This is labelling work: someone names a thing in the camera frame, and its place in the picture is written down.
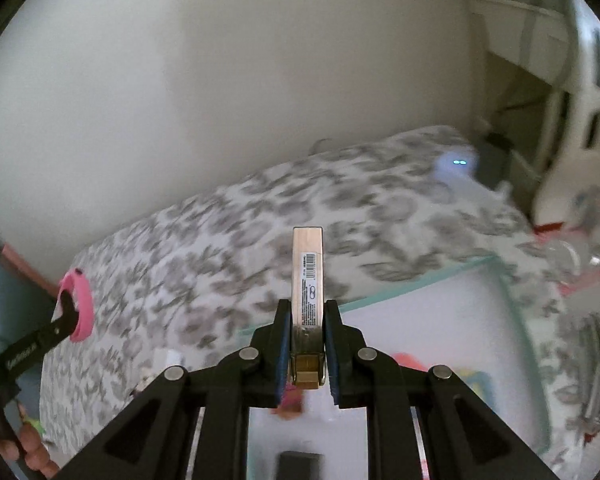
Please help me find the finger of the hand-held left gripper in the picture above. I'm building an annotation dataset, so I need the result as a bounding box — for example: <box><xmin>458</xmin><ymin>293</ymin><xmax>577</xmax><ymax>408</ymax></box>
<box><xmin>54</xmin><ymin>290</ymin><xmax>81</xmax><ymax>343</ymax></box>

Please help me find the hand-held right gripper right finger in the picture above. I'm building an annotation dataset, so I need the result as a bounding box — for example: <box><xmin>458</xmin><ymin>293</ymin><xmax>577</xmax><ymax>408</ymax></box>
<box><xmin>322</xmin><ymin>299</ymin><xmax>556</xmax><ymax>480</ymax></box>

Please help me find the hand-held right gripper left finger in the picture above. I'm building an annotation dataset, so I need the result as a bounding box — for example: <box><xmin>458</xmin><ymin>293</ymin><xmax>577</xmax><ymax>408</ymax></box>
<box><xmin>60</xmin><ymin>299</ymin><xmax>293</xmax><ymax>480</ymax></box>

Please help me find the gold harmonica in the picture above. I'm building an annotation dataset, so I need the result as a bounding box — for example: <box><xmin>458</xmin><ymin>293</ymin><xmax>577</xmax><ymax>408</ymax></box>
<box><xmin>287</xmin><ymin>226</ymin><xmax>328</xmax><ymax>390</ymax></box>

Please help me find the teal-rimmed white tray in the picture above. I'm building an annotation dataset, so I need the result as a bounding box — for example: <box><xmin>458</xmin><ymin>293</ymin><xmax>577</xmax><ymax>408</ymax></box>
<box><xmin>235</xmin><ymin>255</ymin><xmax>553</xmax><ymax>480</ymax></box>

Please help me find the black charger block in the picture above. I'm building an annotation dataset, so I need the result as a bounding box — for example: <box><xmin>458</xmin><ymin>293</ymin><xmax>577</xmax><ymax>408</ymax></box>
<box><xmin>275</xmin><ymin>451</ymin><xmax>326</xmax><ymax>480</ymax></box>

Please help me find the person's left hand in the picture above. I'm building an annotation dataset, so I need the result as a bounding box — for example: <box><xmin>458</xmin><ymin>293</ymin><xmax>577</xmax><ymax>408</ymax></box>
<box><xmin>0</xmin><ymin>422</ymin><xmax>61</xmax><ymax>480</ymax></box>

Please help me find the grey floral blanket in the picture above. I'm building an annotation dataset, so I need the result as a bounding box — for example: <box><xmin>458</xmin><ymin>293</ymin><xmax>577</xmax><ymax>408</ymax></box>
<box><xmin>37</xmin><ymin>125</ymin><xmax>596</xmax><ymax>480</ymax></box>

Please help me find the white power strip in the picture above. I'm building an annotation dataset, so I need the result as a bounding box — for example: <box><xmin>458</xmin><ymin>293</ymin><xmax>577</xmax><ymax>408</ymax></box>
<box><xmin>432</xmin><ymin>147</ymin><xmax>481</xmax><ymax>183</ymax></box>

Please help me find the black power adapter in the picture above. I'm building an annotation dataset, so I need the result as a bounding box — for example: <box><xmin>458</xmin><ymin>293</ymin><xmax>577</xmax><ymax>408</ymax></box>
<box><xmin>480</xmin><ymin>132</ymin><xmax>513</xmax><ymax>188</ymax></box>

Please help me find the white lattice furniture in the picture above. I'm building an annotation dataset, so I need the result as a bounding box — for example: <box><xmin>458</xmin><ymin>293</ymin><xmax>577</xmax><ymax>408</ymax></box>
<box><xmin>530</xmin><ymin>0</ymin><xmax>600</xmax><ymax>231</ymax></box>

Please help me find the pink wooden frame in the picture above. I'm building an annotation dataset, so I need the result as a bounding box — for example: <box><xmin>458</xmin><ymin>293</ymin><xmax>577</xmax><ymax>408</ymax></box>
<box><xmin>0</xmin><ymin>242</ymin><xmax>61</xmax><ymax>296</ymax></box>

